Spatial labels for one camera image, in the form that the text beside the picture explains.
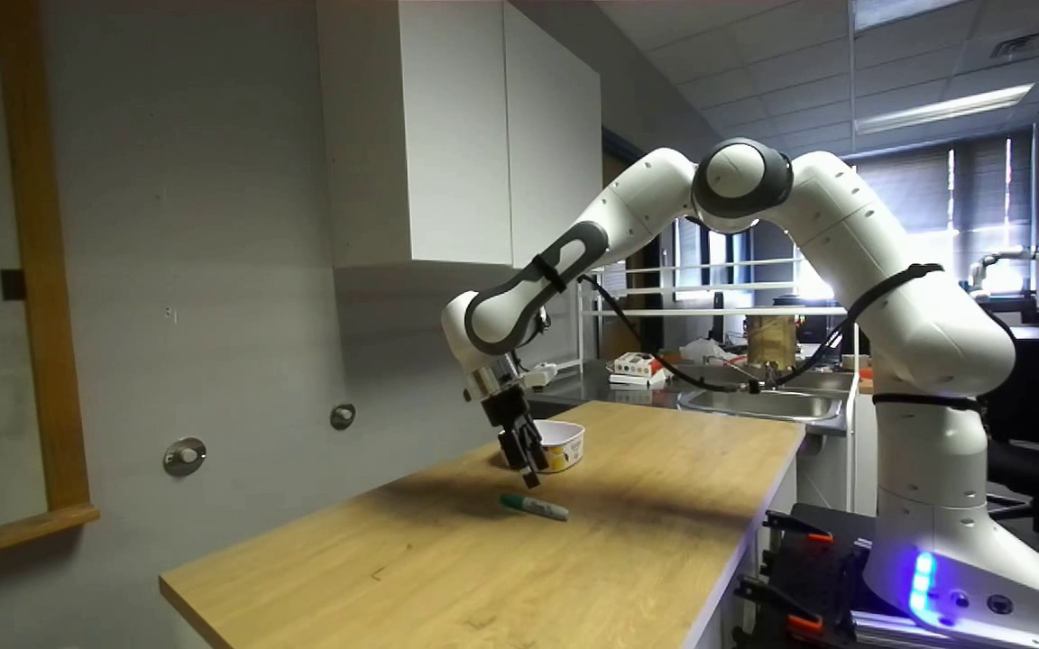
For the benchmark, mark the long ceiling light panel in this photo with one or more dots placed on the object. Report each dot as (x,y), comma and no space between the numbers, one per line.
(941,109)

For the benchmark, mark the grey marker with green cap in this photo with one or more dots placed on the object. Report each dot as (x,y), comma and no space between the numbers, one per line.
(536,505)

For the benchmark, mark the white bowl with printed side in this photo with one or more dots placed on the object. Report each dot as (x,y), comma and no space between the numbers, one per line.
(561,444)

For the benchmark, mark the round metal wall fitting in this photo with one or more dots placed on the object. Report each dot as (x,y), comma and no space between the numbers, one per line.
(345,416)
(186,455)

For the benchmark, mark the wooden framed board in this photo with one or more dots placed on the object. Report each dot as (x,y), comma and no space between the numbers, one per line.
(44,302)

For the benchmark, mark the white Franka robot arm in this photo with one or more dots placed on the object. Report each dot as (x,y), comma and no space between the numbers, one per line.
(902,325)

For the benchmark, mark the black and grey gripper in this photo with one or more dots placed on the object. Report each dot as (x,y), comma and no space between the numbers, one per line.
(504,390)

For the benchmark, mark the small black clip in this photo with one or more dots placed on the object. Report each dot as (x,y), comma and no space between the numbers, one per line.
(13,287)

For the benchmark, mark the white wall cabinet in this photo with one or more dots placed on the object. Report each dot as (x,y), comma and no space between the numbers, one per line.
(460,132)

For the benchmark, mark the window blinds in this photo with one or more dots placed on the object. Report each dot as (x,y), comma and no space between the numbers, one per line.
(974,204)

